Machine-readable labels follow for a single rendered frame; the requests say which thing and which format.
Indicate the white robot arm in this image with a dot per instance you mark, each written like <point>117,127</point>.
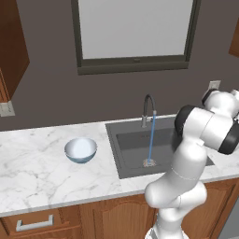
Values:
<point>186,174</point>

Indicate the dark framed window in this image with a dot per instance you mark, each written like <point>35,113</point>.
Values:
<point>134,31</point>

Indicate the blue water stream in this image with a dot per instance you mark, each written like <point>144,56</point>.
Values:
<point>151,140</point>

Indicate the dark grey tap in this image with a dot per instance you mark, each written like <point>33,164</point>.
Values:
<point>147,109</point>

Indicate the white wall socket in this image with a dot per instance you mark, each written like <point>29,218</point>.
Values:
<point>6,109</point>
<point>214,84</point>

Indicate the brown drawer front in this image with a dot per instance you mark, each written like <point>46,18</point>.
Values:
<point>37,222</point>

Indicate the brown cupboard door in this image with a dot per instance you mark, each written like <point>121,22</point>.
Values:
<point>119,217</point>
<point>211,208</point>

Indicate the pale blue bowl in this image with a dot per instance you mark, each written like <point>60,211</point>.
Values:
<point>80,150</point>

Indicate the grey sink basin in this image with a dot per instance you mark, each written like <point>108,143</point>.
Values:
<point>137,149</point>

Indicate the brown wall cupboard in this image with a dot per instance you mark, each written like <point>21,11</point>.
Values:
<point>235,37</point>
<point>11,46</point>

